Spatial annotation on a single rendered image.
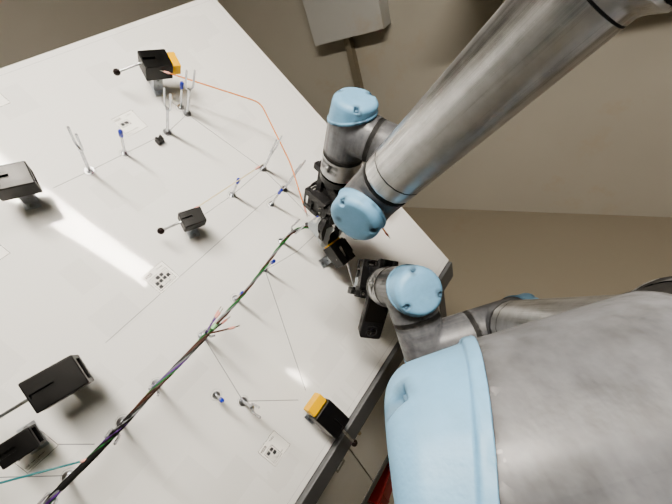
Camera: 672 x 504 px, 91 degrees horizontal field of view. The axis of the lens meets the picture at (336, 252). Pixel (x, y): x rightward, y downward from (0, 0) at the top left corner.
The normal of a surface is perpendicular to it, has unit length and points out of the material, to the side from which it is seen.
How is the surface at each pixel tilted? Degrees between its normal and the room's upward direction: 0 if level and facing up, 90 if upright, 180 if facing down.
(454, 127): 94
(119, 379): 53
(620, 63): 90
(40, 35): 90
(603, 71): 90
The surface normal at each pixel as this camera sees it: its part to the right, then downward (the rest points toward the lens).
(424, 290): 0.17, -0.07
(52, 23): 0.86, 0.11
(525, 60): -0.43, 0.72
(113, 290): 0.44, -0.26
